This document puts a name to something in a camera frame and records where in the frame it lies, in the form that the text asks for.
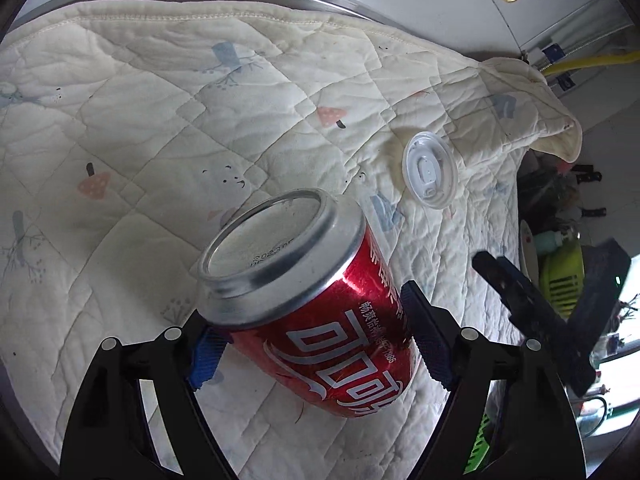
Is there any white bowl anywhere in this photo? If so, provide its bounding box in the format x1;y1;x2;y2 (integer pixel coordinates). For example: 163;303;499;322
518;220;540;286

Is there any green plastic basket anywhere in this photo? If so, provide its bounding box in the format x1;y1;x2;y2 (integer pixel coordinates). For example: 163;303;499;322
462;410;493;476

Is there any red cola can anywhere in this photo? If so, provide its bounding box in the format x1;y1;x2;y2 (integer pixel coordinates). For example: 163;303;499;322
196;187;423;420

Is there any green dish rack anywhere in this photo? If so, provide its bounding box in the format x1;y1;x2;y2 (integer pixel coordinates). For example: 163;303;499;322
539;242;586;318

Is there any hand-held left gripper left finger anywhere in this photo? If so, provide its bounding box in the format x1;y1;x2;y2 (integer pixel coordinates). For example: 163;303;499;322
60;310;236;480

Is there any cream quilted printed blanket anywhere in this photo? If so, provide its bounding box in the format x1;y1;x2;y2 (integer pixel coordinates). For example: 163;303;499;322
0;0;583;480

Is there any clear plastic cup lid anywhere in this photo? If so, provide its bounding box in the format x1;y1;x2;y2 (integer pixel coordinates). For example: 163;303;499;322
402;131;457;209

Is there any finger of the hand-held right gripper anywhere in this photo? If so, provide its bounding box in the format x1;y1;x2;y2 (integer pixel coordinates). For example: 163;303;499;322
472;251;568;343

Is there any teal bottle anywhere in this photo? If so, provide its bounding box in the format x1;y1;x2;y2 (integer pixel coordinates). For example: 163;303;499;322
532;230;576;253

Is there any yellow hose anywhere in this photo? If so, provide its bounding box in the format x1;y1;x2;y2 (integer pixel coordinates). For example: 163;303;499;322
544;50;640;78

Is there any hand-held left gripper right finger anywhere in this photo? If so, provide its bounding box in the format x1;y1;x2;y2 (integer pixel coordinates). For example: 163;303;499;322
400;280;586;480

